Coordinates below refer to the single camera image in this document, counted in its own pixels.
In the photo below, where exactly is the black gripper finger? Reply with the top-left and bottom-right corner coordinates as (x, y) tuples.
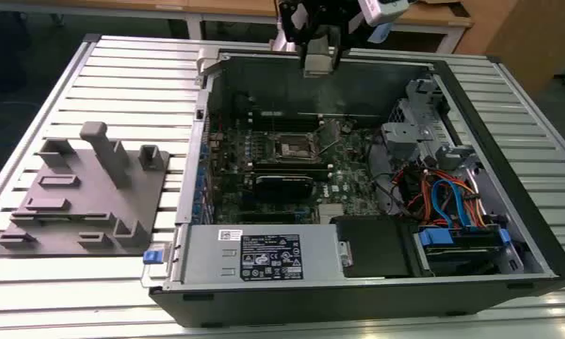
(284, 20), (315, 71)
(332, 24), (359, 71)

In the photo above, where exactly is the silver CPU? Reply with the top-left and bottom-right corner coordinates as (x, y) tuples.
(303, 42), (336, 78)

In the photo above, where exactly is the black RAM slot row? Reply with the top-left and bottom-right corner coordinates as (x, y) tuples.
(252, 160), (335, 179)
(249, 109), (321, 132)

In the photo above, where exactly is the CPU socket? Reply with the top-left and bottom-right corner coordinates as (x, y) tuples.
(272, 132), (329, 165)

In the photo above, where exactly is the black expansion slot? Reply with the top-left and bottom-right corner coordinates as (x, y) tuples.
(239, 211), (312, 224)

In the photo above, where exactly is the black drive bay cover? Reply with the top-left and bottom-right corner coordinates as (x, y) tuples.
(333, 215), (423, 278)

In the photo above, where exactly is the metal disk bay cage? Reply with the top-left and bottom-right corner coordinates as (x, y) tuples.
(380, 78), (484, 170)

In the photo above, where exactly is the green motherboard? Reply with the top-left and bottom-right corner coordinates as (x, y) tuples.
(207, 114), (400, 225)

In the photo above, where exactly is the wooden cabinet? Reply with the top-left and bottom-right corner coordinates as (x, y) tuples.
(455, 0), (565, 98)

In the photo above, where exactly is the black graphics card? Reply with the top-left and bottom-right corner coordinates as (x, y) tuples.
(252, 173), (316, 203)

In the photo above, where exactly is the hard disk in blue carrier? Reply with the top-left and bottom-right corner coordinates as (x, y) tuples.
(416, 227), (512, 276)

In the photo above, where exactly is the grey parts rack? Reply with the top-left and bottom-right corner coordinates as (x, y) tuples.
(0, 121), (171, 256)

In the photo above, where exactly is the silver power supply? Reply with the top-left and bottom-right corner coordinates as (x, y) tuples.
(181, 224), (345, 283)

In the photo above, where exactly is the blue case latch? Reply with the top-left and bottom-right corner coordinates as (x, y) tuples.
(141, 249), (165, 266)

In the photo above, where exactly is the black open PC case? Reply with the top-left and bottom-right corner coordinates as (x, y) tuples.
(148, 47), (565, 328)

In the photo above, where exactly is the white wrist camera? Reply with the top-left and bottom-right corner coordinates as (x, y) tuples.
(357, 0), (409, 26)

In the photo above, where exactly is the wooden desk white frame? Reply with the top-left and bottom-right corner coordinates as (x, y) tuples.
(188, 0), (476, 54)
(0, 0), (204, 40)

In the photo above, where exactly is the black wire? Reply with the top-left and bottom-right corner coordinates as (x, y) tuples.
(365, 139), (409, 217)

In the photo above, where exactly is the blue wire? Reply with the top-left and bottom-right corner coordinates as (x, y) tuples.
(431, 179), (471, 229)

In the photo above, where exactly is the orange wire bundle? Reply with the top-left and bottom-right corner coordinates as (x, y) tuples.
(421, 169), (489, 227)

